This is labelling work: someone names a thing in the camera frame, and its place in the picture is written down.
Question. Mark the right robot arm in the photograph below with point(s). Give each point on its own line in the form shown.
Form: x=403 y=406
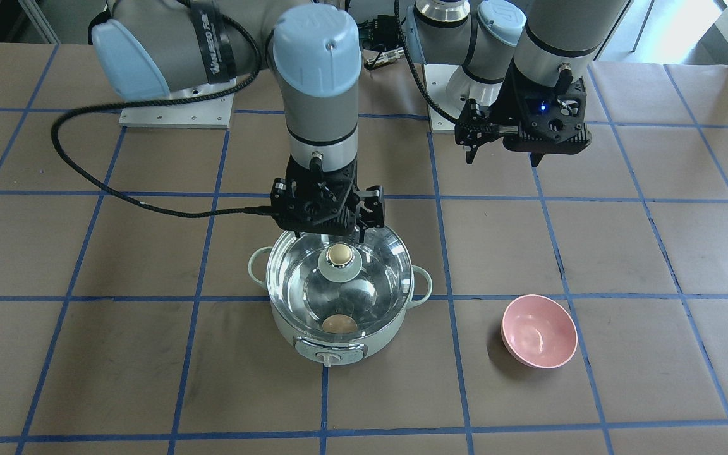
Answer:
x=154 y=50

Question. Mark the beige egg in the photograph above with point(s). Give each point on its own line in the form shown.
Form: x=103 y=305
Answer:
x=339 y=324

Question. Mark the mint green electric pot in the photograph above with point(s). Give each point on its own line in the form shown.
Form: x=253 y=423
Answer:
x=337 y=350

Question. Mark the pink bowl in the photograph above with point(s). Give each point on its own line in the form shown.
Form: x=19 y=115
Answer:
x=538 y=332

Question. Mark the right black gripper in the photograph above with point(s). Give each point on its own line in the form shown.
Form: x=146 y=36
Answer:
x=371 y=206

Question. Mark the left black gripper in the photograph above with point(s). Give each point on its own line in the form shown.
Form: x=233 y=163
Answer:
x=515 y=95

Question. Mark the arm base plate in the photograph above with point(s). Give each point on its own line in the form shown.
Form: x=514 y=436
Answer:
x=206 y=114
x=449 y=104

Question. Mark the glass pot lid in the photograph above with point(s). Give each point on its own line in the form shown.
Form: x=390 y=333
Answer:
x=308 y=280

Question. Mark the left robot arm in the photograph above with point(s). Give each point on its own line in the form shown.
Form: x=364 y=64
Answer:
x=485 y=39

